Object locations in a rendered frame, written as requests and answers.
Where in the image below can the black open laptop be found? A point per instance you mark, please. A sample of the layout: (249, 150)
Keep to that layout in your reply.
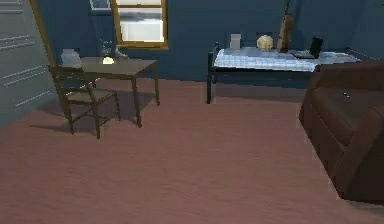
(311, 50)

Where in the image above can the brown wooden table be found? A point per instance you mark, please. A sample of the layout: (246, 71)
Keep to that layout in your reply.
(123, 68)

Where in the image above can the white square box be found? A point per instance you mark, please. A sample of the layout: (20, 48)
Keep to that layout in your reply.
(235, 41)

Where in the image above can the black framed bed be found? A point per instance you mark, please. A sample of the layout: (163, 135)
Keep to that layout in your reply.
(266, 61)

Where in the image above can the grey desk lamp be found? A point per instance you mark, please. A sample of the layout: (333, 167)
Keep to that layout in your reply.
(113, 53)

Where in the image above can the small yellow round object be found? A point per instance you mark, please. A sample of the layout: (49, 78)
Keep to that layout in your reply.
(108, 60)

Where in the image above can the beige round ball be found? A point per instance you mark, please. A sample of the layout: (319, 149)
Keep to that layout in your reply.
(265, 43)

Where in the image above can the wooden framed window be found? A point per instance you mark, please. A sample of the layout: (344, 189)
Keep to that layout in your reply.
(141, 23)

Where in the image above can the brown wooden chair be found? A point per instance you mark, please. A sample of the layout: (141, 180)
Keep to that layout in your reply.
(83, 95)

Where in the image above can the brown wooden baseball bat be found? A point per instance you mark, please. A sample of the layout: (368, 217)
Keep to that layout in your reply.
(285, 31)

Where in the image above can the pale grey round vase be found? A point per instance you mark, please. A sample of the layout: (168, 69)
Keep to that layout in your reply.
(70, 58)

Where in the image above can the dark brown sofa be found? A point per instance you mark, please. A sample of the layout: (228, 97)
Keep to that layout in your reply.
(350, 126)

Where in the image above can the grey panelled room door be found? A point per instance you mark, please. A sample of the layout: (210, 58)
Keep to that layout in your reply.
(20, 60)

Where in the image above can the framed wall picture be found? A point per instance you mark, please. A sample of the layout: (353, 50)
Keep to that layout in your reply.
(100, 4)

